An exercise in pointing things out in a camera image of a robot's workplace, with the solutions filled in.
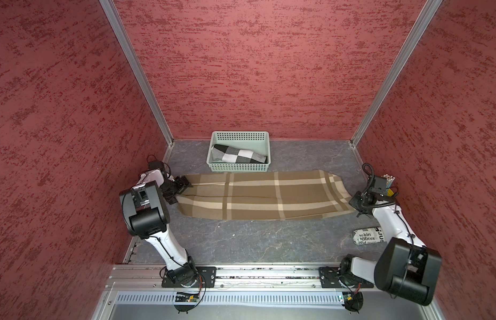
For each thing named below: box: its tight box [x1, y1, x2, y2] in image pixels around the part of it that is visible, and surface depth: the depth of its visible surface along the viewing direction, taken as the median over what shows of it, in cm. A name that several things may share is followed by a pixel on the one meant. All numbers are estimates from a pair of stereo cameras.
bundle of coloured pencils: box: [380, 174, 396, 193], surface depth 85 cm
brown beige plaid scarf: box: [176, 170, 356, 221], surface depth 98 cm
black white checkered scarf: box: [210, 144, 268, 164], surface depth 108 cm
